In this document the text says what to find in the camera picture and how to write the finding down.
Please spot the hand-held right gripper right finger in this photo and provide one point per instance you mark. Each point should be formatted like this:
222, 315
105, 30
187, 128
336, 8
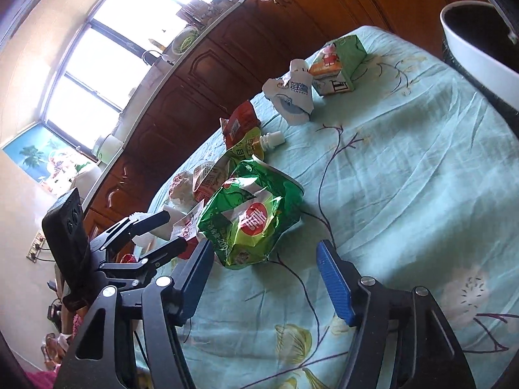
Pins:
334, 281

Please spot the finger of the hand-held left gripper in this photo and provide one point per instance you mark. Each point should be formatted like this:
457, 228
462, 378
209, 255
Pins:
133, 227
150, 261

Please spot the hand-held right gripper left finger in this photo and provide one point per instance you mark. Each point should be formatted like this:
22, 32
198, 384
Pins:
198, 285

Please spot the red and white packet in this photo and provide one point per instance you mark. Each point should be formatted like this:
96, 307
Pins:
186, 227

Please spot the white tissue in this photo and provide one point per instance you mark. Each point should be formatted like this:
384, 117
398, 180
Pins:
181, 186

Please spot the clear printed plastic wrapper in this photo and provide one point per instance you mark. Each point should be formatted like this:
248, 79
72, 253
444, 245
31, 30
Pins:
206, 182

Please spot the green snack bag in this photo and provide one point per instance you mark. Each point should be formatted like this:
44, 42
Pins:
243, 210

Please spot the yellow-green pouch with white cap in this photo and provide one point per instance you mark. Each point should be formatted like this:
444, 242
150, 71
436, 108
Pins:
247, 146

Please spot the red snack packet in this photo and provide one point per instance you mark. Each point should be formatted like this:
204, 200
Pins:
241, 123

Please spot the white printed wrapper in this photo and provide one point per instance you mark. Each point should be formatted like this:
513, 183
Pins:
290, 89

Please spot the green and orange carton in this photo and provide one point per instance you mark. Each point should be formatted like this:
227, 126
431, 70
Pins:
344, 54

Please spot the white round trash bin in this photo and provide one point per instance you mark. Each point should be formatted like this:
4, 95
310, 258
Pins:
466, 54

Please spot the white jar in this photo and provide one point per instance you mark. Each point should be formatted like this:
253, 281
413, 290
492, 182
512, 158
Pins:
107, 146

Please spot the light stone countertop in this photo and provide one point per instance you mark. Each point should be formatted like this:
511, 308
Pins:
162, 77

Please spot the brown wooden base cabinets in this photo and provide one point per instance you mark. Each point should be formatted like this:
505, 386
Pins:
202, 69

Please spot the metal faucet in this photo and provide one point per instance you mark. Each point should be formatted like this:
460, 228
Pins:
152, 52

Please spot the white bowl of greens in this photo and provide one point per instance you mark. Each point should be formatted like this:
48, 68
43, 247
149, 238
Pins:
186, 40

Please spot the kitchen window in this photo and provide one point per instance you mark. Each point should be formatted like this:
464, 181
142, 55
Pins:
121, 20

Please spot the wall power socket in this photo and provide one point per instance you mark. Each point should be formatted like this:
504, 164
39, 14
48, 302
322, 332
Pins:
34, 249

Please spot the beach wall poster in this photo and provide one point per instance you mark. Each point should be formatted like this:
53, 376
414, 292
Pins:
36, 154

